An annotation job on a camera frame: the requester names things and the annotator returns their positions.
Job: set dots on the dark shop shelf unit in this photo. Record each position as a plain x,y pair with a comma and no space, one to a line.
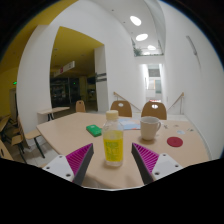
61,91

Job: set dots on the group of oval ceiling lights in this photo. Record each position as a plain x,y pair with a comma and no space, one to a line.
135,20

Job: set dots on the wooden chair with round cutout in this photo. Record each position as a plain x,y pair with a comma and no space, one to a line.
121,109
154,111

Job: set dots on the green balcony plant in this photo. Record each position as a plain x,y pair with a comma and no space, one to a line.
137,51

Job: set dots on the small green box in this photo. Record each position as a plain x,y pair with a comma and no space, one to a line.
93,130

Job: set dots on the dark wall sign plaques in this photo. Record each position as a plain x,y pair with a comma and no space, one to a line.
101,77

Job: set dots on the flat round red coaster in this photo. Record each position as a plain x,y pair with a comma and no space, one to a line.
174,142

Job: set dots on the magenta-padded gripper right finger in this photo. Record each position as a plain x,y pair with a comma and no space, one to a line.
166,165

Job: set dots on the small beige side table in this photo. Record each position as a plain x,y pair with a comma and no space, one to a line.
52,110

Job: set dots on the long grey wall lamp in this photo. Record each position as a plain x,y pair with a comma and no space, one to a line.
192,45

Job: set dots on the white ceramic mug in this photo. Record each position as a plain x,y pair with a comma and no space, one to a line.
149,128

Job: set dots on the clear bottle with yellow label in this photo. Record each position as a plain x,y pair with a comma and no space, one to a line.
113,146

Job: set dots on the red and white hanging sign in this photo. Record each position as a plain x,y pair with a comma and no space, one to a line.
65,68

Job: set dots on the light blue printed sheet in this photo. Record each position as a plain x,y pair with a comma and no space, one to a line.
130,124

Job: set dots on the white and blue small card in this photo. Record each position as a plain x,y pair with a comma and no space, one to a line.
181,132

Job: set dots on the wooden stair handrail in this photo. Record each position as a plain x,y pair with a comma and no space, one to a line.
176,100
126,101

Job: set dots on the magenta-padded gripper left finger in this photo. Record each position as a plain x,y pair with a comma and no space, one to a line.
58,165

